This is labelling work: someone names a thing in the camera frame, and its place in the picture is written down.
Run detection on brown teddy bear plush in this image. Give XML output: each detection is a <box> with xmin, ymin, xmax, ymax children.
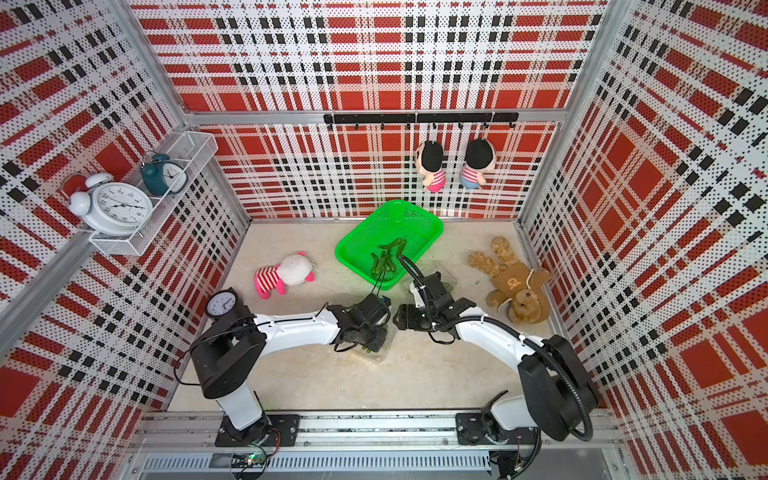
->
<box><xmin>468</xmin><ymin>236</ymin><xmax>551</xmax><ymax>324</ymax></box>

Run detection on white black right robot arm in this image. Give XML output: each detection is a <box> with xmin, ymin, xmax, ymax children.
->
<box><xmin>394</xmin><ymin>272</ymin><xmax>600</xmax><ymax>443</ymax></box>

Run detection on pink striped white plush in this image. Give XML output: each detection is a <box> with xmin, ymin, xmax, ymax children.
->
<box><xmin>253</xmin><ymin>252</ymin><xmax>315</xmax><ymax>300</ymax></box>

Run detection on white twin-bell alarm clock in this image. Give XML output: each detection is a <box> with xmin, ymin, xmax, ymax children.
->
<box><xmin>68</xmin><ymin>172</ymin><xmax>153</xmax><ymax>237</ymax></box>

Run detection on small black alarm clock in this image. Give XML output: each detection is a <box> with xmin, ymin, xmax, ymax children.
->
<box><xmin>205</xmin><ymin>288</ymin><xmax>240</xmax><ymax>320</ymax></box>

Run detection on small green pepper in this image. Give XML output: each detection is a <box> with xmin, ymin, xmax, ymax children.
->
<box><xmin>371</xmin><ymin>251</ymin><xmax>396</xmax><ymax>279</ymax></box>
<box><xmin>379</xmin><ymin>238</ymin><xmax>407</xmax><ymax>255</ymax></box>

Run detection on clear plastic clamshell with peppers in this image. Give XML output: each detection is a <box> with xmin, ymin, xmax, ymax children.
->
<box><xmin>352</xmin><ymin>325</ymin><xmax>397</xmax><ymax>363</ymax></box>

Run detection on hanging doll pink striped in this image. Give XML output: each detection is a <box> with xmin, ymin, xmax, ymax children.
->
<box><xmin>416</xmin><ymin>140</ymin><xmax>446</xmax><ymax>193</ymax></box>

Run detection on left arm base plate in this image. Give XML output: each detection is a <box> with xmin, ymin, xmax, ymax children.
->
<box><xmin>215</xmin><ymin>414</ymin><xmax>300</xmax><ymax>448</ymax></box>

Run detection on hanging doll blue pants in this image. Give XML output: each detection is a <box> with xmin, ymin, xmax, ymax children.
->
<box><xmin>460</xmin><ymin>138</ymin><xmax>497</xmax><ymax>190</ymax></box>

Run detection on black hook rail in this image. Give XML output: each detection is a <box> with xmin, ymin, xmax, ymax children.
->
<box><xmin>323</xmin><ymin>112</ymin><xmax>520</xmax><ymax>127</ymax></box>

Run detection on teal alarm clock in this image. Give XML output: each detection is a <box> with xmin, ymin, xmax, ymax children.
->
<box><xmin>140</xmin><ymin>153</ymin><xmax>188</xmax><ymax>197</ymax></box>

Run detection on small circuit board with wires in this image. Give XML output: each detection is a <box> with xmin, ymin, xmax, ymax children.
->
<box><xmin>209</xmin><ymin>451</ymin><xmax>271</xmax><ymax>476</ymax></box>

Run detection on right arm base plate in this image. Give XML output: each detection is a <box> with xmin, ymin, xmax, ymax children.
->
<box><xmin>455</xmin><ymin>412</ymin><xmax>538</xmax><ymax>446</ymax></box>

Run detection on white wire wall shelf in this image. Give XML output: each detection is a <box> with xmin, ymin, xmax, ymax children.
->
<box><xmin>88</xmin><ymin>131</ymin><xmax>218</xmax><ymax>256</ymax></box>

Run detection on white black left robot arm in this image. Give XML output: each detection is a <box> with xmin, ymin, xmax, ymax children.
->
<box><xmin>189</xmin><ymin>289</ymin><xmax>391</xmax><ymax>432</ymax></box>

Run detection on green plastic basket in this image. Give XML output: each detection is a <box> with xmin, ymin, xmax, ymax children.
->
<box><xmin>335</xmin><ymin>200</ymin><xmax>444</xmax><ymax>290</ymax></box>

